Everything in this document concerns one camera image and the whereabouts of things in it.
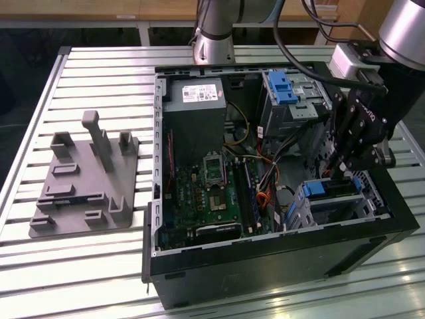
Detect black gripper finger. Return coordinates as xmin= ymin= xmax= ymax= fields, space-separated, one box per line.
xmin=341 ymin=139 xmax=381 ymax=175
xmin=327 ymin=91 xmax=365 ymax=179

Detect hard disk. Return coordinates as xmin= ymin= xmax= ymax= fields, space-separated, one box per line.
xmin=286 ymin=177 xmax=365 ymax=231

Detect grey disk bay cage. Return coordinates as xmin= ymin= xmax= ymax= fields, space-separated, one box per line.
xmin=284 ymin=181 xmax=383 ymax=231

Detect grey optical drive cage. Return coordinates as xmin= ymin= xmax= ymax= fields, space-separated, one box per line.
xmin=260 ymin=68 xmax=335 ymax=138

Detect blue drive latch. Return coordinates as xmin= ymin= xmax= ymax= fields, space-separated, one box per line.
xmin=268 ymin=70 xmax=298 ymax=105

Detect CPU socket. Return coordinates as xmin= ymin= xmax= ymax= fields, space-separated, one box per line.
xmin=202 ymin=151 xmax=228 ymax=187

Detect bronze chipset chip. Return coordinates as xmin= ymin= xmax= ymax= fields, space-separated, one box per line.
xmin=208 ymin=192 xmax=228 ymax=212

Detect grey power supply unit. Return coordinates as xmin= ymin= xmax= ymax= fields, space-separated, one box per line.
xmin=161 ymin=78 xmax=228 ymax=159

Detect black PC case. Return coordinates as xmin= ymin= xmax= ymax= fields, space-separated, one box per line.
xmin=141 ymin=60 xmax=421 ymax=310

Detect black graphics card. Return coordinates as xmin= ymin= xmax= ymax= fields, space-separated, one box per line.
xmin=194 ymin=221 xmax=243 ymax=241

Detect green motherboard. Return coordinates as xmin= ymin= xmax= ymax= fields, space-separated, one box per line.
xmin=158 ymin=149 xmax=278 ymax=250

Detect grey parts rack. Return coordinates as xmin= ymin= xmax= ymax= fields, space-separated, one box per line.
xmin=28 ymin=110 xmax=140 ymax=239

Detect green RAM stick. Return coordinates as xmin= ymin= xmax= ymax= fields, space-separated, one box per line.
xmin=52 ymin=197 xmax=90 ymax=205

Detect thick black cable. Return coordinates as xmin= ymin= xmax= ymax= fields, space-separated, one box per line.
xmin=272 ymin=0 xmax=388 ymax=94

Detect black wire bundle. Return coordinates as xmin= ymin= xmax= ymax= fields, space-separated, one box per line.
xmin=258 ymin=119 xmax=329 ymax=189

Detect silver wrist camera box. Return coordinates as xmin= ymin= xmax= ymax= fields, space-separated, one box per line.
xmin=327 ymin=42 xmax=388 ymax=96

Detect thin black cable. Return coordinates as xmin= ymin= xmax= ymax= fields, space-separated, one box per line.
xmin=300 ymin=0 xmax=379 ymax=46

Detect yellow and black wires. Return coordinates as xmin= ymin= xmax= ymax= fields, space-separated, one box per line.
xmin=223 ymin=101 xmax=250 ymax=147

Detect orange wire loop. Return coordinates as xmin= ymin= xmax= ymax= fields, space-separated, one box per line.
xmin=256 ymin=191 xmax=280 ymax=211

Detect thin arm base cable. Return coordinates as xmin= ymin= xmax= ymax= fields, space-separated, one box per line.
xmin=189 ymin=0 xmax=210 ymax=47

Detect wooden bench with white frame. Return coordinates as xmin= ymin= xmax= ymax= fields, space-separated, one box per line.
xmin=0 ymin=0 xmax=339 ymax=47

